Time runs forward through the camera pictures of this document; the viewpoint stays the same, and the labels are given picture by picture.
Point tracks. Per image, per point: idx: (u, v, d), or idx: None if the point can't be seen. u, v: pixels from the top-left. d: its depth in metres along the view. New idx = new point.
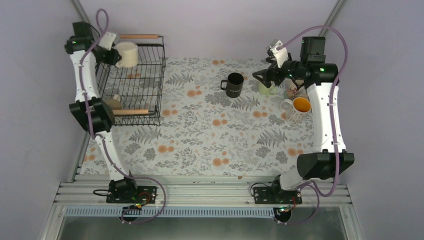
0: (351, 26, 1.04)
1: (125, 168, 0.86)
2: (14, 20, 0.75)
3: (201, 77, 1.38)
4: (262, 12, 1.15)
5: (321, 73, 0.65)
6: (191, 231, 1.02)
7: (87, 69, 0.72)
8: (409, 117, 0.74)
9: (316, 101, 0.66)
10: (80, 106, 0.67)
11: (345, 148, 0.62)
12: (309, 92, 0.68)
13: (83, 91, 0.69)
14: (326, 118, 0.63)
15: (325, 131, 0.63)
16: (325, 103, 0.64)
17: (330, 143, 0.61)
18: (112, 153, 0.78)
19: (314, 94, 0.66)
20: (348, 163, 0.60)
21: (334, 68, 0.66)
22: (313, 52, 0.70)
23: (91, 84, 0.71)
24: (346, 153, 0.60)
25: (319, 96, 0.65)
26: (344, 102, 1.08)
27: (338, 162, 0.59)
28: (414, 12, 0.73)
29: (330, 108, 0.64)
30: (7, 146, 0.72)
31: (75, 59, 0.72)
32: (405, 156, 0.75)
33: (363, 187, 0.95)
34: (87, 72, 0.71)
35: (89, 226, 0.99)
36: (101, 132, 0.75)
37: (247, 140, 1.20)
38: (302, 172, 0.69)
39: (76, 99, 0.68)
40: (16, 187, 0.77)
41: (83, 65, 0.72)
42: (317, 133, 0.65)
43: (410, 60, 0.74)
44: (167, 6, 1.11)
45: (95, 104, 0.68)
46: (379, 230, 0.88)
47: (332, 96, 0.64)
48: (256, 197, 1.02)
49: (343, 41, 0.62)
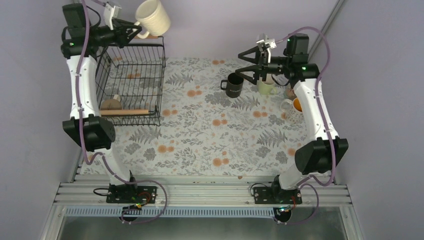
0: (350, 25, 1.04)
1: (125, 174, 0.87)
2: (14, 20, 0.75)
3: (201, 77, 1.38)
4: (262, 11, 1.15)
5: (304, 73, 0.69)
6: (191, 231, 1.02)
7: (85, 80, 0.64)
8: (408, 117, 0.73)
9: (303, 95, 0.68)
10: (74, 124, 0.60)
11: (337, 135, 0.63)
12: (295, 89, 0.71)
13: (79, 107, 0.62)
14: (315, 108, 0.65)
15: (316, 121, 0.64)
16: (312, 96, 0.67)
17: (323, 131, 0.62)
18: (114, 167, 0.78)
19: (301, 90, 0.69)
20: (343, 150, 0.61)
21: (315, 68, 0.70)
22: (297, 51, 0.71)
23: (88, 98, 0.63)
24: (340, 140, 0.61)
25: (305, 90, 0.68)
26: (344, 102, 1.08)
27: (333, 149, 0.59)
28: (413, 12, 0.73)
29: (317, 100, 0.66)
30: (7, 145, 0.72)
31: (72, 66, 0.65)
32: (405, 155, 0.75)
33: (363, 187, 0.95)
34: (85, 83, 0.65)
35: (89, 226, 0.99)
36: (101, 150, 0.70)
37: (247, 140, 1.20)
38: (301, 168, 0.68)
39: (71, 115, 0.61)
40: (16, 187, 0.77)
41: (81, 75, 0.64)
42: (310, 125, 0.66)
43: (409, 60, 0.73)
44: (166, 5, 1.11)
45: (91, 122, 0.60)
46: (380, 231, 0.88)
47: (318, 89, 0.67)
48: (256, 197, 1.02)
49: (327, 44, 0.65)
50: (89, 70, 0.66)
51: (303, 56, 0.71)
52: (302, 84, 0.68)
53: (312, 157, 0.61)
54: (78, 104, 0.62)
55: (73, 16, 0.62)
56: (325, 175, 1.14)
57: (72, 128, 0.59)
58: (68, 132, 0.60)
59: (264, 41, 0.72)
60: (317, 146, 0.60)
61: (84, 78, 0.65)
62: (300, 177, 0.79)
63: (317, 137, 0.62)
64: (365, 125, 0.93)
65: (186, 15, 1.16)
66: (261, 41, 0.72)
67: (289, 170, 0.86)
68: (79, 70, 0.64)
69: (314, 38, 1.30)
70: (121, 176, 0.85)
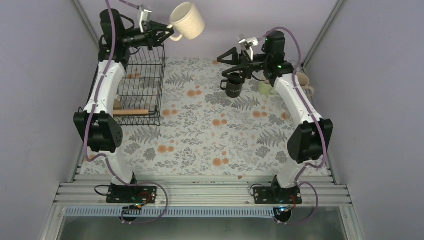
0: (349, 25, 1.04)
1: (127, 177, 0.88)
2: (14, 20, 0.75)
3: (201, 77, 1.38)
4: (262, 11, 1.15)
5: (280, 71, 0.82)
6: (191, 231, 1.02)
7: (109, 81, 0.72)
8: (409, 117, 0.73)
9: (284, 89, 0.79)
10: (84, 117, 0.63)
11: (321, 116, 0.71)
12: (276, 87, 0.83)
13: (94, 102, 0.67)
14: (296, 98, 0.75)
15: (300, 107, 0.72)
16: (291, 88, 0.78)
17: (307, 114, 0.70)
18: (115, 167, 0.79)
19: (281, 85, 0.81)
20: (329, 130, 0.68)
21: (289, 67, 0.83)
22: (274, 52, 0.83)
23: (105, 97, 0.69)
24: (325, 120, 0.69)
25: (284, 83, 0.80)
26: (344, 102, 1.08)
27: (320, 128, 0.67)
28: (412, 12, 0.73)
29: (296, 90, 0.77)
30: (7, 146, 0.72)
31: (101, 68, 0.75)
32: (405, 156, 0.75)
33: (363, 187, 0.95)
34: (106, 83, 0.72)
35: (89, 226, 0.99)
36: (105, 152, 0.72)
37: (247, 140, 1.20)
38: (296, 156, 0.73)
39: (84, 109, 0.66)
40: (16, 188, 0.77)
41: (106, 75, 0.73)
42: (295, 113, 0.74)
43: (410, 60, 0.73)
44: (166, 5, 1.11)
45: (101, 120, 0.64)
46: (380, 231, 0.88)
47: (295, 82, 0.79)
48: (256, 197, 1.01)
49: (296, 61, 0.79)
50: (115, 73, 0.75)
51: (278, 55, 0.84)
52: (280, 79, 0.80)
53: (301, 140, 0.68)
54: (95, 99, 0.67)
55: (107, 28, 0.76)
56: (325, 174, 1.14)
57: (81, 122, 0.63)
58: (77, 125, 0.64)
59: (246, 41, 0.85)
60: (304, 128, 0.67)
61: (109, 78, 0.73)
62: (296, 168, 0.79)
63: (303, 120, 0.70)
64: (365, 124, 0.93)
65: None
66: (244, 41, 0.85)
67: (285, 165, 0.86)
68: (106, 71, 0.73)
69: (314, 38, 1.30)
70: (122, 178, 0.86)
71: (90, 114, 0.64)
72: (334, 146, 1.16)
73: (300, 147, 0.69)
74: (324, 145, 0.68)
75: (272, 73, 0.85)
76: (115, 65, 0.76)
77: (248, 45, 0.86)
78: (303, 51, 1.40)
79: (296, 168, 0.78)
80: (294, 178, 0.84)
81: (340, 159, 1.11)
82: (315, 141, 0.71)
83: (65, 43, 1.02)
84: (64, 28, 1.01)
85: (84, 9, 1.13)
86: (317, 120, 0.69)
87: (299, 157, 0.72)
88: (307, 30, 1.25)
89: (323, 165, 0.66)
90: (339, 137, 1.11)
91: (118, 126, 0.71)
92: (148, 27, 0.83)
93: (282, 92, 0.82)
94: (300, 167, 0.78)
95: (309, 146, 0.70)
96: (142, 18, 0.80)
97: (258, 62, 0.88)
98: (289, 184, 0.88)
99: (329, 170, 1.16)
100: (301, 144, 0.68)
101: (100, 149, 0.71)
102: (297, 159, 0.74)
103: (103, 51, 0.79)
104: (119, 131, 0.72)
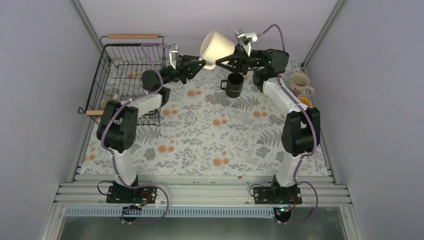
0: (349, 25, 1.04)
1: (129, 179, 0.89)
2: (14, 19, 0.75)
3: (201, 77, 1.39)
4: (261, 11, 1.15)
5: (266, 76, 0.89)
6: (191, 231, 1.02)
7: (148, 99, 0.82)
8: (409, 117, 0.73)
9: (270, 88, 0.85)
10: (114, 105, 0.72)
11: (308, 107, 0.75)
12: (264, 90, 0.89)
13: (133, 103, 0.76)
14: (281, 93, 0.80)
15: (287, 100, 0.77)
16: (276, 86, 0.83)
17: (294, 105, 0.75)
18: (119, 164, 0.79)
19: (268, 86, 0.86)
20: (317, 118, 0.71)
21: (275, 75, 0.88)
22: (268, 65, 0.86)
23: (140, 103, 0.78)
24: (311, 109, 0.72)
25: (270, 85, 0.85)
26: (344, 102, 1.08)
27: (307, 118, 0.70)
28: (412, 12, 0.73)
29: (282, 88, 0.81)
30: (7, 146, 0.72)
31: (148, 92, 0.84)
32: (404, 155, 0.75)
33: (363, 187, 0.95)
34: (147, 100, 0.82)
35: (88, 226, 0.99)
36: (113, 150, 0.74)
37: (247, 140, 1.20)
38: (289, 148, 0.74)
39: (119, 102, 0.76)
40: (16, 187, 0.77)
41: (151, 96, 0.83)
42: (284, 107, 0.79)
43: (409, 60, 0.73)
44: (166, 5, 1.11)
45: (127, 111, 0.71)
46: (379, 230, 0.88)
47: (280, 82, 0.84)
48: (256, 197, 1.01)
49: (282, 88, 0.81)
50: (156, 99, 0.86)
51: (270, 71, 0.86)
52: (266, 82, 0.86)
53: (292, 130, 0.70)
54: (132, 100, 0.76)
55: (149, 76, 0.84)
56: (325, 174, 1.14)
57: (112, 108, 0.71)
58: (105, 111, 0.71)
59: (245, 36, 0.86)
60: (292, 115, 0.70)
61: (150, 98, 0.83)
62: (292, 162, 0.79)
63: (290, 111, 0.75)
64: (364, 124, 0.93)
65: (186, 14, 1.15)
66: (242, 36, 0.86)
67: (283, 163, 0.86)
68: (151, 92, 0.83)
69: (314, 38, 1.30)
70: (124, 179, 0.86)
71: (123, 106, 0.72)
72: (334, 146, 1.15)
73: (293, 137, 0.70)
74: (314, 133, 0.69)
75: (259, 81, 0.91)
76: (158, 95, 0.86)
77: (247, 40, 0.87)
78: (303, 51, 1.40)
79: (291, 162, 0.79)
80: (292, 174, 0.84)
81: (340, 159, 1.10)
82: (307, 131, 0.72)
83: (65, 43, 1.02)
84: (64, 28, 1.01)
85: (84, 9, 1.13)
86: (304, 109, 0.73)
87: (294, 149, 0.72)
88: (307, 30, 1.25)
89: (316, 151, 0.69)
90: (340, 137, 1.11)
91: (135, 129, 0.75)
92: (180, 64, 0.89)
93: (271, 94, 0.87)
94: (295, 161, 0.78)
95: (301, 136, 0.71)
96: (171, 57, 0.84)
97: (254, 59, 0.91)
98: (288, 182, 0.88)
99: (329, 170, 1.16)
100: (292, 131, 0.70)
101: (110, 146, 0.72)
102: (292, 151, 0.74)
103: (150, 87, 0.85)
104: (133, 136, 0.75)
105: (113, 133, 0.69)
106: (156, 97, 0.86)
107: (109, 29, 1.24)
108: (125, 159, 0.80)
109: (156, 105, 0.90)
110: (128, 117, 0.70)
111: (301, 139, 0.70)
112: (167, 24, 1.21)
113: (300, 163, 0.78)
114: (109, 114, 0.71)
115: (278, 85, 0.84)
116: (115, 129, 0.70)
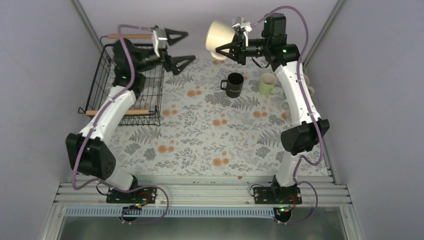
0: (349, 25, 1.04)
1: (125, 185, 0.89)
2: (15, 20, 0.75)
3: (201, 77, 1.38)
4: (261, 11, 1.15)
5: (284, 53, 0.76)
6: (191, 231, 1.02)
7: (115, 108, 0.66)
8: (409, 117, 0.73)
9: (285, 79, 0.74)
10: (76, 140, 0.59)
11: (319, 116, 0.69)
12: (277, 73, 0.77)
13: (94, 128, 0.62)
14: (297, 93, 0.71)
15: (301, 105, 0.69)
16: (294, 79, 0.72)
17: (307, 114, 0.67)
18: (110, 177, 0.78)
19: (284, 75, 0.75)
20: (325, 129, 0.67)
21: (294, 48, 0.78)
22: (274, 33, 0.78)
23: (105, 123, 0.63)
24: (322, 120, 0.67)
25: (287, 74, 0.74)
26: (344, 102, 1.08)
27: (318, 131, 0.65)
28: (411, 12, 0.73)
29: (298, 83, 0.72)
30: (7, 146, 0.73)
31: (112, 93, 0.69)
32: (404, 155, 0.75)
33: (363, 187, 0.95)
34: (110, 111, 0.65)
35: (89, 226, 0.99)
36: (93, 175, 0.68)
37: (247, 140, 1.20)
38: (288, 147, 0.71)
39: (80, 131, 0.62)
40: (16, 187, 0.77)
41: (115, 101, 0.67)
42: (294, 108, 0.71)
43: (409, 60, 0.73)
44: (166, 5, 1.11)
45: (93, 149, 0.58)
46: (379, 230, 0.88)
47: (299, 73, 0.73)
48: (256, 197, 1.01)
49: (302, 88, 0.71)
50: (126, 99, 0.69)
51: (280, 38, 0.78)
52: (283, 67, 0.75)
53: (297, 138, 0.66)
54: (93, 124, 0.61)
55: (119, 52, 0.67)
56: (325, 174, 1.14)
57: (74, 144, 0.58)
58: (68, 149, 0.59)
59: (239, 26, 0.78)
60: (300, 126, 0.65)
61: (116, 104, 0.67)
62: (292, 161, 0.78)
63: (302, 119, 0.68)
64: (364, 124, 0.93)
65: (186, 14, 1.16)
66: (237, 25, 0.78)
67: (282, 164, 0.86)
68: (116, 98, 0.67)
69: (314, 38, 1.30)
70: (121, 187, 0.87)
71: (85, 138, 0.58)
72: (334, 146, 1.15)
73: (295, 144, 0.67)
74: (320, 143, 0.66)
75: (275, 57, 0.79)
76: (126, 94, 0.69)
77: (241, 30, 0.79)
78: (303, 51, 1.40)
79: (291, 160, 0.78)
80: (292, 173, 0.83)
81: (340, 159, 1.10)
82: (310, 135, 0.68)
83: (64, 42, 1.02)
84: (64, 28, 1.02)
85: (84, 9, 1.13)
86: (315, 121, 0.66)
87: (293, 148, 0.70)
88: (307, 30, 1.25)
89: (321, 165, 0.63)
90: (340, 137, 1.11)
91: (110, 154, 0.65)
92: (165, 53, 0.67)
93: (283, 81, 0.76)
94: (295, 160, 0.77)
95: (303, 142, 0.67)
96: (154, 36, 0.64)
97: (253, 48, 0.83)
98: (287, 182, 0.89)
99: (329, 170, 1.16)
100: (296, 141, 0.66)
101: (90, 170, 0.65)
102: (291, 150, 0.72)
103: (118, 78, 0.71)
104: (111, 159, 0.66)
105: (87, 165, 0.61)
106: (125, 96, 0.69)
107: (109, 29, 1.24)
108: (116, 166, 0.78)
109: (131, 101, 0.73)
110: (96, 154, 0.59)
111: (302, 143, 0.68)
112: (167, 24, 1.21)
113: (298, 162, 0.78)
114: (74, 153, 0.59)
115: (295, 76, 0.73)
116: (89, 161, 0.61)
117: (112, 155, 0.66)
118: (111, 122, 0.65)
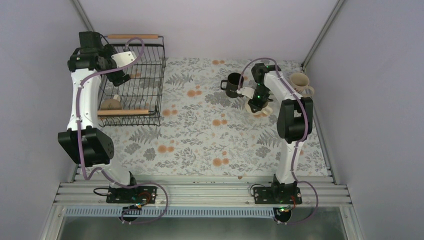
0: (349, 25, 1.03)
1: (125, 180, 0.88)
2: (13, 19, 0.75)
3: (201, 77, 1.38)
4: (261, 11, 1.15)
5: (267, 68, 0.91)
6: (191, 231, 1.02)
7: (87, 92, 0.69)
8: (409, 117, 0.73)
9: (270, 80, 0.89)
10: (70, 135, 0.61)
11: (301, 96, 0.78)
12: (265, 83, 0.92)
13: (77, 118, 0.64)
14: (281, 86, 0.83)
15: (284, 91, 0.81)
16: (276, 78, 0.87)
17: (290, 94, 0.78)
18: (110, 173, 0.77)
19: (268, 78, 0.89)
20: (311, 108, 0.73)
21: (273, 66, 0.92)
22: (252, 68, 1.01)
23: (88, 110, 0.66)
24: (305, 98, 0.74)
25: (270, 76, 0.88)
26: (345, 102, 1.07)
27: (302, 106, 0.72)
28: (411, 12, 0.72)
29: (280, 80, 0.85)
30: (7, 148, 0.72)
31: (76, 79, 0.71)
32: (404, 155, 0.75)
33: (363, 187, 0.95)
34: (85, 96, 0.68)
35: (88, 227, 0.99)
36: (99, 165, 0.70)
37: (247, 140, 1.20)
38: (281, 133, 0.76)
39: (68, 127, 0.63)
40: (16, 187, 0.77)
41: (84, 87, 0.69)
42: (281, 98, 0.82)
43: (409, 60, 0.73)
44: (166, 4, 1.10)
45: (90, 135, 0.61)
46: (379, 230, 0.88)
47: (279, 73, 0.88)
48: (256, 197, 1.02)
49: (284, 82, 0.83)
50: (93, 83, 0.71)
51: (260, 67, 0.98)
52: (266, 73, 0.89)
53: (285, 115, 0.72)
54: (78, 115, 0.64)
55: (87, 37, 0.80)
56: (325, 174, 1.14)
57: (68, 140, 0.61)
58: (66, 145, 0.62)
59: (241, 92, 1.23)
60: (287, 102, 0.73)
61: (86, 90, 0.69)
62: (288, 152, 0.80)
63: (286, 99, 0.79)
64: (365, 124, 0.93)
65: (186, 14, 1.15)
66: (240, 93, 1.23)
67: (282, 160, 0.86)
68: (83, 83, 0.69)
69: (314, 38, 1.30)
70: (121, 182, 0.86)
71: (78, 130, 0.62)
72: (334, 146, 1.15)
73: (285, 123, 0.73)
74: (307, 121, 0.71)
75: (261, 73, 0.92)
76: (93, 78, 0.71)
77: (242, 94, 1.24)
78: (303, 51, 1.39)
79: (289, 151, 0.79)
80: (290, 166, 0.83)
81: (340, 159, 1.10)
82: (299, 119, 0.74)
83: (63, 43, 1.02)
84: (63, 28, 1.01)
85: (84, 9, 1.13)
86: (299, 98, 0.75)
87: (286, 135, 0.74)
88: (307, 30, 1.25)
89: (306, 137, 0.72)
90: (340, 137, 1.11)
91: (107, 137, 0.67)
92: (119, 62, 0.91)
93: (270, 86, 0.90)
94: (291, 150, 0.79)
95: (293, 123, 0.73)
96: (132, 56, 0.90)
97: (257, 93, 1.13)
98: (285, 178, 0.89)
99: (329, 170, 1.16)
100: (285, 118, 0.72)
101: (93, 163, 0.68)
102: (285, 138, 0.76)
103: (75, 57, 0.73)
104: (109, 141, 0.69)
105: (90, 152, 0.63)
106: (93, 80, 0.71)
107: (109, 29, 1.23)
108: (115, 163, 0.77)
109: (95, 85, 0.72)
110: (97, 141, 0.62)
111: (293, 126, 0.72)
112: (167, 24, 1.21)
113: (294, 155, 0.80)
114: (74, 147, 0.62)
115: (277, 76, 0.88)
116: (88, 153, 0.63)
117: (109, 138, 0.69)
118: (90, 106, 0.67)
